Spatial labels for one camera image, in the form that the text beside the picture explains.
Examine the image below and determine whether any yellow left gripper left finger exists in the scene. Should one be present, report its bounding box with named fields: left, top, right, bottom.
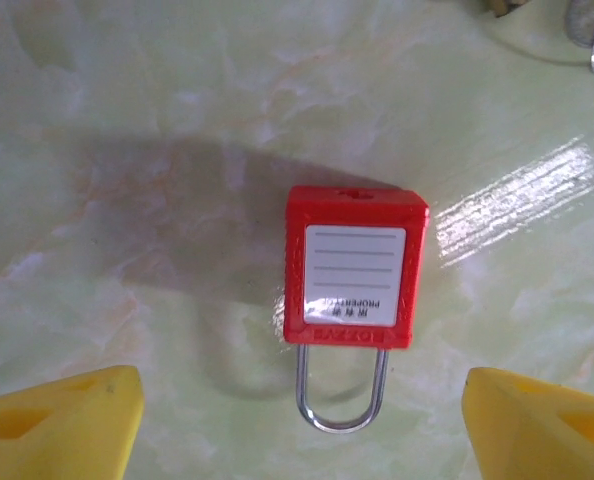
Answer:
left=0, top=363, right=146, bottom=480

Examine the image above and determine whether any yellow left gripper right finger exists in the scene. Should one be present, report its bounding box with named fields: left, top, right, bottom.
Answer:
left=460, top=367, right=594, bottom=480

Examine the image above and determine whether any red plastic padlock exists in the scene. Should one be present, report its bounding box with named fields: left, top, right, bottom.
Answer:
left=282, top=184, right=433, bottom=434

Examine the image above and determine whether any silver key with ring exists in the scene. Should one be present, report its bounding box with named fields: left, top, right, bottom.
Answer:
left=563, top=0, right=594, bottom=80

